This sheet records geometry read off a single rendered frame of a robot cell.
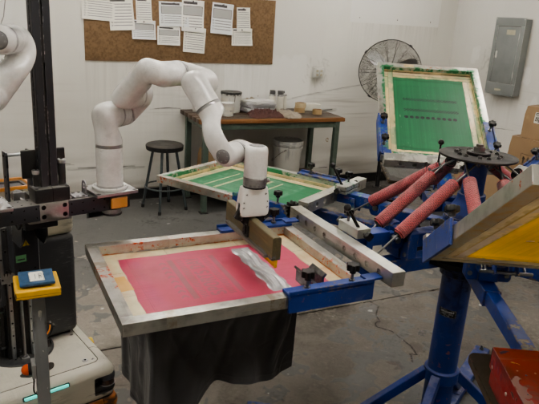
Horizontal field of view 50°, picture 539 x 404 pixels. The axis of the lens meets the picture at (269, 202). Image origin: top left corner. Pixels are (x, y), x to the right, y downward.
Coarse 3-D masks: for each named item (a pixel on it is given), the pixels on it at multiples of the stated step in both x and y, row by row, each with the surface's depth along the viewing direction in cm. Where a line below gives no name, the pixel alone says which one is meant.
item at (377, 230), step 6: (372, 228) 218; (378, 228) 218; (384, 228) 219; (348, 234) 211; (372, 234) 213; (378, 234) 214; (384, 234) 215; (360, 240) 211; (378, 240) 215; (384, 240) 216
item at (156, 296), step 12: (288, 264) 203; (300, 264) 204; (240, 276) 192; (252, 276) 192; (288, 276) 194; (144, 288) 179; (156, 288) 180; (168, 288) 180; (252, 288) 184; (264, 288) 184; (144, 300) 172; (156, 300) 172; (168, 300) 173; (180, 300) 173; (192, 300) 173; (204, 300) 174; (216, 300) 174; (228, 300) 175; (156, 312) 165
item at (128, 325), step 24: (120, 240) 205; (144, 240) 206; (168, 240) 209; (192, 240) 214; (216, 240) 218; (312, 240) 216; (96, 264) 185; (336, 264) 197; (120, 312) 157; (168, 312) 158; (192, 312) 159; (216, 312) 162; (240, 312) 165; (264, 312) 169
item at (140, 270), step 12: (180, 252) 207; (192, 252) 208; (204, 252) 208; (216, 252) 209; (228, 252) 210; (288, 252) 213; (120, 264) 195; (132, 264) 195; (144, 264) 196; (156, 264) 197; (228, 264) 200; (240, 264) 201; (132, 276) 187; (144, 276) 187; (156, 276) 188
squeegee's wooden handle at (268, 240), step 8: (232, 200) 207; (232, 208) 204; (232, 216) 204; (240, 224) 198; (248, 224) 192; (256, 224) 186; (264, 224) 186; (256, 232) 187; (264, 232) 181; (272, 232) 180; (256, 240) 187; (264, 240) 182; (272, 240) 176; (280, 240) 177; (264, 248) 182; (272, 248) 177; (280, 248) 178; (272, 256) 177; (280, 256) 179
